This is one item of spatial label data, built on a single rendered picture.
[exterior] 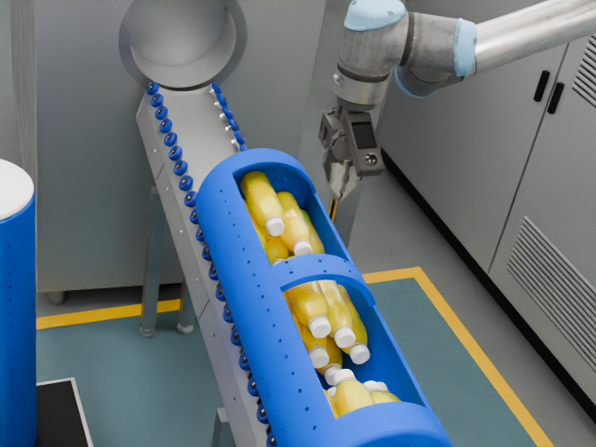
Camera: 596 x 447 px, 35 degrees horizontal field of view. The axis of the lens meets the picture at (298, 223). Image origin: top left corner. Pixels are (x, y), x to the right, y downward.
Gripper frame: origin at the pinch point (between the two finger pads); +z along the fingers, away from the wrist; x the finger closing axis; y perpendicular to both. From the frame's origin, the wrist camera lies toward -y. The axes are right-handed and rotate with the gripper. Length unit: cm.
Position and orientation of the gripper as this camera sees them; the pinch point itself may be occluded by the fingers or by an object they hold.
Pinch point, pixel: (340, 197)
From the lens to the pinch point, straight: 170.6
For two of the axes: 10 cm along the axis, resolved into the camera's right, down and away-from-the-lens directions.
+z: -1.6, 8.1, 5.7
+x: -9.5, 0.4, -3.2
